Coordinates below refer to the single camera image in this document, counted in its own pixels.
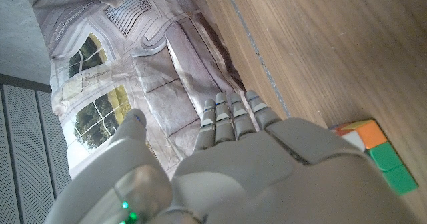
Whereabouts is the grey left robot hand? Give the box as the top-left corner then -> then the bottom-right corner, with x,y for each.
43,89 -> 421,224

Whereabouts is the multicoloured puzzle cube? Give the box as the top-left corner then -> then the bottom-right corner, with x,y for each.
328,119 -> 419,197

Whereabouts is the printed sofa room backdrop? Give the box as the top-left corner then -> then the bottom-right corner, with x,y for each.
31,0 -> 248,180

